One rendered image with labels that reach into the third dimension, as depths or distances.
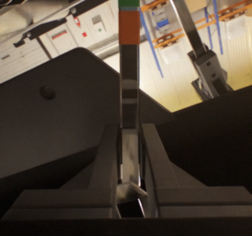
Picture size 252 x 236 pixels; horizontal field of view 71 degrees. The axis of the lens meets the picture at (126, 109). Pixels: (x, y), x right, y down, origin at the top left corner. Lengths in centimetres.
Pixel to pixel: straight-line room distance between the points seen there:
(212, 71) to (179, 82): 1018
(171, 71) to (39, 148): 990
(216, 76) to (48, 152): 25
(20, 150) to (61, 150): 5
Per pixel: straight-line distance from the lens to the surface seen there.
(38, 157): 27
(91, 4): 110
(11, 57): 1106
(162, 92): 1045
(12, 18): 56
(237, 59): 1124
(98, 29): 917
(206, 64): 26
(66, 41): 970
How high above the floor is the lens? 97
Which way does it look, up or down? 29 degrees up
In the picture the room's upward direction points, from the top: 153 degrees clockwise
